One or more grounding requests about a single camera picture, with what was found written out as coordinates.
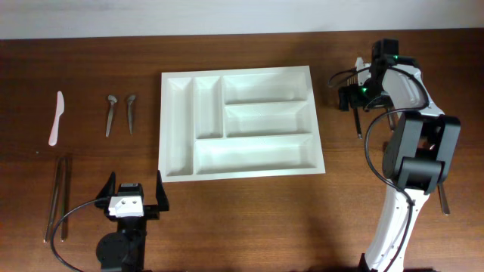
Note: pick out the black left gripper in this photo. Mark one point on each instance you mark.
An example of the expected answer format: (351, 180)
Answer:
(150, 208)

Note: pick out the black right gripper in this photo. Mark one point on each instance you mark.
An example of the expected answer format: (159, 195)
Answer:
(344, 99)

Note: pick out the metal fork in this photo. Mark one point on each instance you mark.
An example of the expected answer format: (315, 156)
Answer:
(357, 123)
(391, 121)

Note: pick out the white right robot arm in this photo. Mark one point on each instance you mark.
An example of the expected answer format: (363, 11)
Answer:
(417, 158)

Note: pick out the metal chopstick left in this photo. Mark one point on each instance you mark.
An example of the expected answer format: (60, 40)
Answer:
(54, 198)

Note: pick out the white cutlery tray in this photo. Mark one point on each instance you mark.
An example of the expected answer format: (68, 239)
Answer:
(247, 123)

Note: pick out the pink plastic knife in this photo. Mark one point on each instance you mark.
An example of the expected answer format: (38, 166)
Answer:
(60, 108)

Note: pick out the metal spoon right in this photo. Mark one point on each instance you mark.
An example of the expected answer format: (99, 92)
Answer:
(443, 200)

